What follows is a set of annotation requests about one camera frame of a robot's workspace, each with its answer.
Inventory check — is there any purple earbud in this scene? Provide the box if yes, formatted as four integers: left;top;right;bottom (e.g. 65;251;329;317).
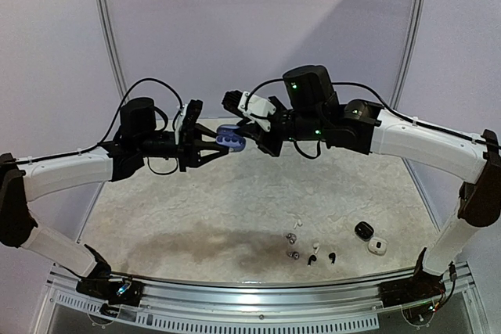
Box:
286;233;297;244
287;251;300;260

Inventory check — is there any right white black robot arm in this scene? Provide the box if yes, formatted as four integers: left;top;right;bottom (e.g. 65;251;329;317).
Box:
236;65;500;307

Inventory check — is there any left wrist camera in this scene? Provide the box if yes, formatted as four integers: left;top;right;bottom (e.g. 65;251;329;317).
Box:
174;99;203;145

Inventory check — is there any black stem earbud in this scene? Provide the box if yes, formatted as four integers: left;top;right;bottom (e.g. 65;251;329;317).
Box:
328;252;337;264
307;254;317;266

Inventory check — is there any purple earbud charging case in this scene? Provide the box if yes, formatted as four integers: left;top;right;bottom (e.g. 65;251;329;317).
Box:
215;124;247;153

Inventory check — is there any aluminium frame post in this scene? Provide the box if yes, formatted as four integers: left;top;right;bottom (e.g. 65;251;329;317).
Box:
96;0;128;99
389;0;425;110

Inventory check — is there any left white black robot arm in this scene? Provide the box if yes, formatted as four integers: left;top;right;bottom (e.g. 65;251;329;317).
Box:
1;97;229;307

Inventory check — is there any white stem earbud near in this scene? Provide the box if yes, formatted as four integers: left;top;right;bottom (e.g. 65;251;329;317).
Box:
312;242;320;254

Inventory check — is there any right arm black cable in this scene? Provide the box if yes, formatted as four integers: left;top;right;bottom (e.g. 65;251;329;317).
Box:
246;77;501;159

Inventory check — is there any black earbud charging case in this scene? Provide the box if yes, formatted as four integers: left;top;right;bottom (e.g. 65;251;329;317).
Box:
354;221;374;241

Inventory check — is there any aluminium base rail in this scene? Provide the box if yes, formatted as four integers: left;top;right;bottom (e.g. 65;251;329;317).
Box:
34;264;488;333

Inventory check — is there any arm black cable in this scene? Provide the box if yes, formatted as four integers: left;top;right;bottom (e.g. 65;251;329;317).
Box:
246;77;501;159
15;77;185;177

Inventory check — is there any white earbud charging case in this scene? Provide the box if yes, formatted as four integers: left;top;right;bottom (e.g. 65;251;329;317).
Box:
367;237;387;256

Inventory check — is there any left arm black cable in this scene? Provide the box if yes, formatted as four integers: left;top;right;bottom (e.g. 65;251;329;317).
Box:
15;77;185;177

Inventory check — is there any left aluminium frame post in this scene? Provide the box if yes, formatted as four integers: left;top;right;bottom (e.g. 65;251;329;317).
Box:
96;0;128;99

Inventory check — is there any black stem earbud right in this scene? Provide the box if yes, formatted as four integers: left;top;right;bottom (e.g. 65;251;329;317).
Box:
328;252;337;264

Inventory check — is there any white stem earbud far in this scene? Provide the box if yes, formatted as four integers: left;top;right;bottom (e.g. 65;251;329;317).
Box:
293;219;303;229

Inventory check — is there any white stem earbud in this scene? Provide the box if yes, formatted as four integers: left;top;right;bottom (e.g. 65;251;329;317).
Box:
293;219;303;229
312;242;320;254

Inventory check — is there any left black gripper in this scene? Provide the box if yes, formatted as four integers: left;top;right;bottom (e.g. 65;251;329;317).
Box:
137;123;229;172

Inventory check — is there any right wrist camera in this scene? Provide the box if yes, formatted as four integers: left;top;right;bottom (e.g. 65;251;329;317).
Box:
222;91;277;132

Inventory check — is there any black stem earbud left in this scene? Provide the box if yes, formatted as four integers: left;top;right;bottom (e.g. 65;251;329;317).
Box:
307;254;317;266

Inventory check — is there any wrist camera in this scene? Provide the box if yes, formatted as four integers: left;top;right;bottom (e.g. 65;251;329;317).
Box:
222;91;277;132
174;99;203;145

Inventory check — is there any right aluminium frame post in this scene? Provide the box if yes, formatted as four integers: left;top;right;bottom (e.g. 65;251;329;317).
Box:
389;0;425;110

